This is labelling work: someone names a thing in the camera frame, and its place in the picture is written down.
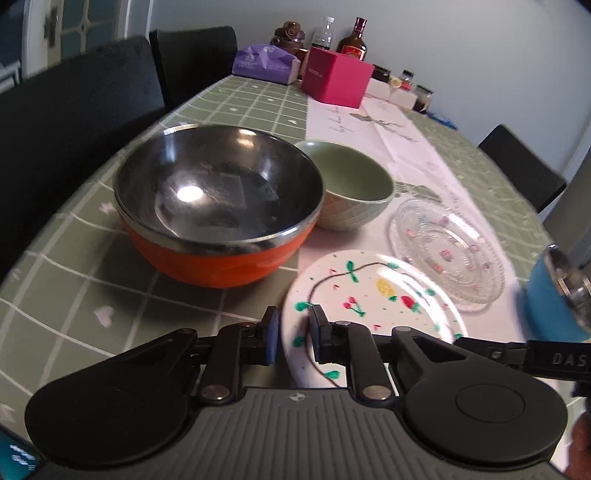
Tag white painted fruit plate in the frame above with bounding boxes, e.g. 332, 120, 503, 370
280, 250, 468, 388

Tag blue steel bowl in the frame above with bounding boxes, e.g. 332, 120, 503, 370
525, 244, 590, 343

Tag orange steel bowl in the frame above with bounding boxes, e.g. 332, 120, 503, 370
113, 124, 325, 289

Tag clear glass plate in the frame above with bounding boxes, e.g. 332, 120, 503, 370
388, 199, 505, 311

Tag green ceramic bowl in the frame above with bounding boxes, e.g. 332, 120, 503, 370
295, 140, 396, 231

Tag person right hand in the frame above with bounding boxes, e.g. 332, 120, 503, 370
565, 413, 591, 480

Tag green checkered tablecloth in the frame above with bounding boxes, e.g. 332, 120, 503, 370
1, 77, 550, 435

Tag right black chair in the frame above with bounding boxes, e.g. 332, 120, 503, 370
478, 125, 567, 213

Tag black chair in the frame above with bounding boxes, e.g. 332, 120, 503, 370
148, 26, 238, 110
1, 36, 164, 275
478, 125, 567, 213

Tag pink deer table runner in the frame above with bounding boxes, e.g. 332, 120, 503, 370
305, 97, 525, 341

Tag blue packet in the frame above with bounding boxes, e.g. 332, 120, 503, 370
427, 111, 459, 131

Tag white box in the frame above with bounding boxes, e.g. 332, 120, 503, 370
365, 78, 417, 110

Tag dark glass jar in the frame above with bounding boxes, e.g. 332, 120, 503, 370
413, 85, 434, 114

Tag pink square box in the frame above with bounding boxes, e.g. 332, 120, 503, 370
301, 47, 374, 109

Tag small cream tube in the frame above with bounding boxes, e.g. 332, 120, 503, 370
390, 77, 403, 89

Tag black lid jar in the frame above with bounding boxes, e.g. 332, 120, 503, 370
372, 64, 391, 83

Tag small red label bottle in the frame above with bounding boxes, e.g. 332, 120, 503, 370
400, 70, 414, 91

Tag purple tissue pack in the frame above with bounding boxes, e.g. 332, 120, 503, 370
231, 44, 301, 85

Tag near left black chair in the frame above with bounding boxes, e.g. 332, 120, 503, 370
1, 36, 164, 275

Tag far left black chair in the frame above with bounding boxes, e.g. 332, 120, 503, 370
148, 26, 238, 110

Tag brown liquor bottle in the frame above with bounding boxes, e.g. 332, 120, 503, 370
337, 17, 367, 61

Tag clear water bottle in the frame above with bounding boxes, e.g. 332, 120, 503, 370
311, 16, 335, 50

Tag brown ceramic teapot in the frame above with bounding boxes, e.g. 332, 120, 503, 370
270, 21, 307, 62

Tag glass panel door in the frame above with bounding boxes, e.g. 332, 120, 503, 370
21, 0, 153, 77

